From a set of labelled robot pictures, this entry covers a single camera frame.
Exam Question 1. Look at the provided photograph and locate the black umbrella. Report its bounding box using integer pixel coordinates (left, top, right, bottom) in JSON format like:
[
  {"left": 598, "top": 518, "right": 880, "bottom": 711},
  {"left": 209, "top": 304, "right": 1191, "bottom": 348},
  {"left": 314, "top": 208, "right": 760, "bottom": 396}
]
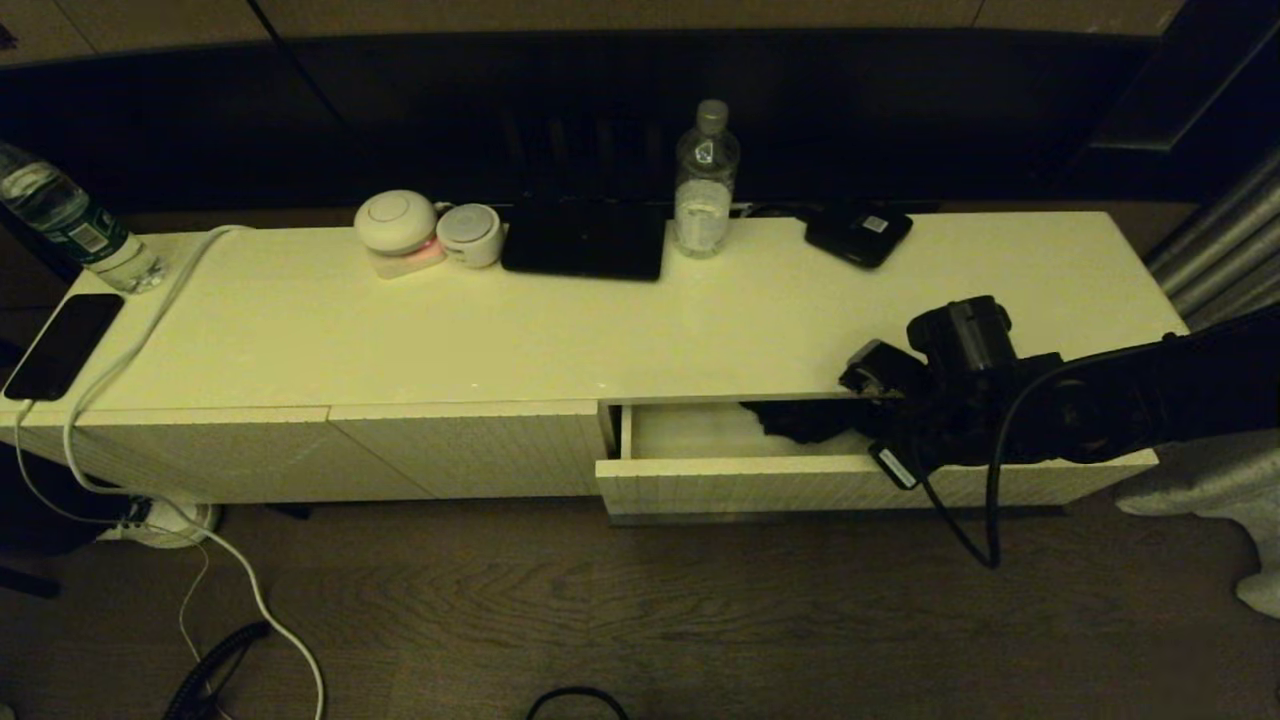
[{"left": 740, "top": 398, "right": 881, "bottom": 446}]

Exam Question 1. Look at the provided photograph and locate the white cabinet drawer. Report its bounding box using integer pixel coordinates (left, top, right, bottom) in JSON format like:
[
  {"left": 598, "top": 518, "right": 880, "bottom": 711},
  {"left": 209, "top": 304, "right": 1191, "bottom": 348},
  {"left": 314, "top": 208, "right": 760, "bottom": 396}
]
[{"left": 595, "top": 400, "right": 1161, "bottom": 526}]

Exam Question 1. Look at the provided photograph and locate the white low cabinet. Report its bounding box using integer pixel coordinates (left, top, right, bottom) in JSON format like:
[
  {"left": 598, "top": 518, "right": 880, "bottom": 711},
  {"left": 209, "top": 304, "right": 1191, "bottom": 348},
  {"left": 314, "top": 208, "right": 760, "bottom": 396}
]
[{"left": 0, "top": 210, "right": 1191, "bottom": 506}]

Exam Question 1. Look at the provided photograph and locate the small black labelled router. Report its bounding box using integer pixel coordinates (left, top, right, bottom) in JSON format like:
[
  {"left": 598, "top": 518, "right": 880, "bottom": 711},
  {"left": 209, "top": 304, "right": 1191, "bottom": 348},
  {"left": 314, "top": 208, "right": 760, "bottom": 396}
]
[{"left": 805, "top": 205, "right": 914, "bottom": 269}]

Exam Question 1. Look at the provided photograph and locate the clear plastic water bottle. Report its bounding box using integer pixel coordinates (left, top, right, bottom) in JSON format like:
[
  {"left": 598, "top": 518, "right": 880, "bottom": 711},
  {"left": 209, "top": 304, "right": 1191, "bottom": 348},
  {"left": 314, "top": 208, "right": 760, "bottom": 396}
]
[{"left": 673, "top": 99, "right": 742, "bottom": 259}]

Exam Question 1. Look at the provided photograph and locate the black flat rectangular device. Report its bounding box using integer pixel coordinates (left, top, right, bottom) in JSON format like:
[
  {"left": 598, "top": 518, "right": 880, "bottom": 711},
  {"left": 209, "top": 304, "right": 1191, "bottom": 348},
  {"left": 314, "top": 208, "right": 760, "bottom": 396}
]
[{"left": 500, "top": 195, "right": 668, "bottom": 282}]

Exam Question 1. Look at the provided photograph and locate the white ribbed cabinet door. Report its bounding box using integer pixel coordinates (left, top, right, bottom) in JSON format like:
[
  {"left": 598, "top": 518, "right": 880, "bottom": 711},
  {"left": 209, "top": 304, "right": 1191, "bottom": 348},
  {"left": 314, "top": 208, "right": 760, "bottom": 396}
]
[
  {"left": 328, "top": 400, "right": 618, "bottom": 501},
  {"left": 5, "top": 405, "right": 433, "bottom": 506}
]

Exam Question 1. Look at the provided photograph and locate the small white round speaker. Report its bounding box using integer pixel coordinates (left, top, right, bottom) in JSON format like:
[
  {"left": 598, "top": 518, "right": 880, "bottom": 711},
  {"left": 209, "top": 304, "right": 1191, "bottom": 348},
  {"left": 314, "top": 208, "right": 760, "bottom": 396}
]
[{"left": 435, "top": 204, "right": 504, "bottom": 269}]

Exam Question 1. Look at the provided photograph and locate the white base with pink light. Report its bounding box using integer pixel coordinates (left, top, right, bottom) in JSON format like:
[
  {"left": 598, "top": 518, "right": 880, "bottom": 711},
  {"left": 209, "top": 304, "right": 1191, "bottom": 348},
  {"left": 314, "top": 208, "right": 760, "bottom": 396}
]
[{"left": 370, "top": 238, "right": 447, "bottom": 280}]

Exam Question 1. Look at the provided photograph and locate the white dome shaped device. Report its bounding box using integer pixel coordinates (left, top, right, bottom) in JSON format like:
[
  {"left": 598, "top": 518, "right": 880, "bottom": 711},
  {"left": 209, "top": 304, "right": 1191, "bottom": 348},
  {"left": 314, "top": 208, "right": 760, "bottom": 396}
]
[{"left": 353, "top": 190, "right": 438, "bottom": 257}]

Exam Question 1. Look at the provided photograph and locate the white sneaker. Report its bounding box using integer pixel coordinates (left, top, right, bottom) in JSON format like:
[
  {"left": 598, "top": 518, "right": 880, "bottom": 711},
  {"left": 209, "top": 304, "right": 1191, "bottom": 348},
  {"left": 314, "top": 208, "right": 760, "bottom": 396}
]
[{"left": 95, "top": 498, "right": 221, "bottom": 549}]

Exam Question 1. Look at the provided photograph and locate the black smartphone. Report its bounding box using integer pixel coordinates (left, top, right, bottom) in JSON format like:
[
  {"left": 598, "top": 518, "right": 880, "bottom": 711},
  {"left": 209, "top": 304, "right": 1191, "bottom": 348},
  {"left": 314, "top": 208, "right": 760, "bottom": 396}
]
[{"left": 2, "top": 293, "right": 125, "bottom": 403}]

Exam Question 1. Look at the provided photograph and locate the green label water bottle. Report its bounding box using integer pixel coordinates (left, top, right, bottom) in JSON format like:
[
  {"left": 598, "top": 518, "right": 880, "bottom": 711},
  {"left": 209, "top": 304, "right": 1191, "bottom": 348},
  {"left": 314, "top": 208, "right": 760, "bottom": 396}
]
[{"left": 0, "top": 145, "right": 169, "bottom": 295}]

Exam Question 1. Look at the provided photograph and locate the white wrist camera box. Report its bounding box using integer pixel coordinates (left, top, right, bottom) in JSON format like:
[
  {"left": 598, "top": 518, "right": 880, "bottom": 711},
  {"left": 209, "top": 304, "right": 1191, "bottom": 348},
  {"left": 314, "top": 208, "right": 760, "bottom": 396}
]
[{"left": 838, "top": 340, "right": 926, "bottom": 399}]

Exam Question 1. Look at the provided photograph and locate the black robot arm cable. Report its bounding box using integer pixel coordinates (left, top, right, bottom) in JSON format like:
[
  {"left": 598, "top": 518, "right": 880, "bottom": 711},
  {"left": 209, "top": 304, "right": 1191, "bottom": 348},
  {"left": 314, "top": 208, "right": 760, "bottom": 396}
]
[{"left": 920, "top": 345, "right": 1171, "bottom": 571}]

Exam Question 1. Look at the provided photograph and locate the black arched floor cable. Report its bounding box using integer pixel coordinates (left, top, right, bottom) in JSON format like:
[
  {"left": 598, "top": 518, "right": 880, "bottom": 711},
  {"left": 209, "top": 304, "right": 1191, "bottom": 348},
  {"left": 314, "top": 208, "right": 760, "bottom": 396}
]
[{"left": 527, "top": 687, "right": 629, "bottom": 720}]

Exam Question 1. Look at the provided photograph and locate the black coiled cable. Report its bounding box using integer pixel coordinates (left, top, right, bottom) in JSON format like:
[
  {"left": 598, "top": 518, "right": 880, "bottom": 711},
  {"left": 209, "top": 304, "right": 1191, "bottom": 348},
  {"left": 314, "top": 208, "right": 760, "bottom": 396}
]
[{"left": 165, "top": 622, "right": 271, "bottom": 720}]

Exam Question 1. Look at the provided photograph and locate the thick white power cable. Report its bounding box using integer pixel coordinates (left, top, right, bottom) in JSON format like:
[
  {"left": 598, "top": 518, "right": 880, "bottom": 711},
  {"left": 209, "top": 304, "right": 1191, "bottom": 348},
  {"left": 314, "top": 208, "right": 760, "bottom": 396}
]
[{"left": 62, "top": 225, "right": 327, "bottom": 720}]

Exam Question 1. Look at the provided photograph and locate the thin white charging cable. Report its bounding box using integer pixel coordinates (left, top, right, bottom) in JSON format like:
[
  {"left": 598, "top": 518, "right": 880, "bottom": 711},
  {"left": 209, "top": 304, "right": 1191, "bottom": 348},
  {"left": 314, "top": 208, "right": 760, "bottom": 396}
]
[{"left": 12, "top": 400, "right": 213, "bottom": 666}]

